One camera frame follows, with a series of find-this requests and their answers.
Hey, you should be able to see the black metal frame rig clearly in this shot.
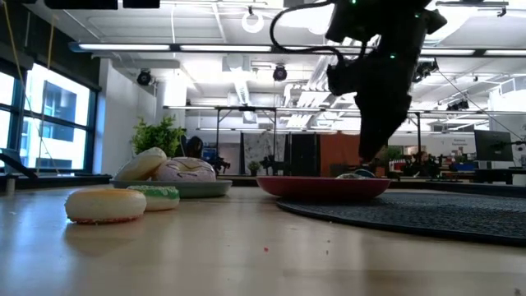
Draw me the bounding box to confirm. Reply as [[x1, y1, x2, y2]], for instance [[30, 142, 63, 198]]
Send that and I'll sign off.
[[164, 105, 281, 165]]

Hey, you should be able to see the yellow cord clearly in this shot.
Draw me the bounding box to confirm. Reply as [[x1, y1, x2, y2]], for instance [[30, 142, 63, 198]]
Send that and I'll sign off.
[[37, 16, 56, 168], [2, 0, 62, 174]]

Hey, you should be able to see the black curtain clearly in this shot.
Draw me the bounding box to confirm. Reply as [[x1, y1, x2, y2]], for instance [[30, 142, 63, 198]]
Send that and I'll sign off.
[[283, 132, 321, 177]]

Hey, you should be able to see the black computer monitor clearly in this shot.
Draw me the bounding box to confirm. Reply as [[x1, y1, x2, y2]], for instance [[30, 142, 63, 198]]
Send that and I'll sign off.
[[473, 129, 514, 163]]

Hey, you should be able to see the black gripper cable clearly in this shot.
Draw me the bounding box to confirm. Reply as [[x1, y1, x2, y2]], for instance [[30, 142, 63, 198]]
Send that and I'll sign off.
[[269, 0, 347, 63]]

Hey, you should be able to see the dark woven round mat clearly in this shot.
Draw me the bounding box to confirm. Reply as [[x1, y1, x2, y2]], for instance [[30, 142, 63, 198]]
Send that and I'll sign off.
[[275, 192, 526, 247]]

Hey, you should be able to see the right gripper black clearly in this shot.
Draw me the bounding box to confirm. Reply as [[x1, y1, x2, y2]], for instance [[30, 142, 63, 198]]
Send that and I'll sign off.
[[326, 39, 421, 163]]

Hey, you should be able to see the pale yellow frosted donut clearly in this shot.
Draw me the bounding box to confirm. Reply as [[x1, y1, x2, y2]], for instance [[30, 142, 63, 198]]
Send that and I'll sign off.
[[113, 146, 168, 182]]

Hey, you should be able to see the white ring light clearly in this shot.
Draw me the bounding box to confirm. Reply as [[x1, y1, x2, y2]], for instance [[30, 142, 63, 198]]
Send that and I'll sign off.
[[241, 10, 265, 35]]

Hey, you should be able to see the grey patterned curtain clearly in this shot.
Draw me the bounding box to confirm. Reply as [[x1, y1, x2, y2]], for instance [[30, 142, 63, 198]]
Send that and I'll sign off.
[[242, 131, 284, 165]]

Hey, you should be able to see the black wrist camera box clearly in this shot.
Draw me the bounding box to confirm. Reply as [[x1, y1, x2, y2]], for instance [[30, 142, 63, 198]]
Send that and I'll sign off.
[[422, 8, 449, 35]]

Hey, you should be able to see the black ceiling camera cluster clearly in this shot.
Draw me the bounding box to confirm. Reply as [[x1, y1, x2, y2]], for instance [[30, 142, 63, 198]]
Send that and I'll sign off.
[[413, 59, 440, 84]]

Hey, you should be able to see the purple frosted sprinkled donut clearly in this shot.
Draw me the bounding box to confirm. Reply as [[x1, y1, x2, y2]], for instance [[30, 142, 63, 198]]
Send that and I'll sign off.
[[154, 156, 218, 183]]

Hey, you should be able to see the person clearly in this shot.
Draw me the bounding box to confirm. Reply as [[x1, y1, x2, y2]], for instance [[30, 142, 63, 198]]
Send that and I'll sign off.
[[185, 136, 205, 160]]

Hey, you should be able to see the red plate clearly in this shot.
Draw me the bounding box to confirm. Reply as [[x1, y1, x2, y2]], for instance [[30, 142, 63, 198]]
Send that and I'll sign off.
[[256, 176, 391, 202]]

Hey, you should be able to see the green plant in white pot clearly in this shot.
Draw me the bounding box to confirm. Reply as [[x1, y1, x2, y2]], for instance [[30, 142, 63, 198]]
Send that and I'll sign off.
[[130, 114, 187, 159]]

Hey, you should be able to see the pale green plate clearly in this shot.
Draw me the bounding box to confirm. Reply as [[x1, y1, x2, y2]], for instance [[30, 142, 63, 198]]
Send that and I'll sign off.
[[109, 178, 233, 200]]

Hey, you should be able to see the orange partition wall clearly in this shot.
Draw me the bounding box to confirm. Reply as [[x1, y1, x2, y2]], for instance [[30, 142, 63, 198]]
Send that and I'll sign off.
[[319, 132, 388, 178]]

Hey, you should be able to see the green frosted donut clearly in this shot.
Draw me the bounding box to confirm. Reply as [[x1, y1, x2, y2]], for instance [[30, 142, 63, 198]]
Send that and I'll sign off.
[[126, 184, 181, 212]]

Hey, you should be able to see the black ceiling mounted device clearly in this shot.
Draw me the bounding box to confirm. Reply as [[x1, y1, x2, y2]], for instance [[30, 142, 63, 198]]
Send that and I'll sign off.
[[446, 99, 470, 112]]

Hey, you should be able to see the orange frosted donut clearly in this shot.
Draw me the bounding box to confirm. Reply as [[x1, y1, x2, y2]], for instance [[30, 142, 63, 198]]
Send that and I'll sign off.
[[64, 187, 147, 225]]

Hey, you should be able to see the black low window ledge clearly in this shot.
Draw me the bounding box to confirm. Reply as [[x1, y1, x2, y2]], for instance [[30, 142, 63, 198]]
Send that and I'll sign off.
[[0, 173, 113, 191]]

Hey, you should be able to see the black slanted bracket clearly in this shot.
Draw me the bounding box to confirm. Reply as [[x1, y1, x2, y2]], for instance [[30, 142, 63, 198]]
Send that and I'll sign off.
[[0, 147, 39, 180]]

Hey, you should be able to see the long ceiling light bar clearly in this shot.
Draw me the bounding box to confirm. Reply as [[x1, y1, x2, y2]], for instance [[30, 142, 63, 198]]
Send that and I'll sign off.
[[69, 40, 526, 58]]

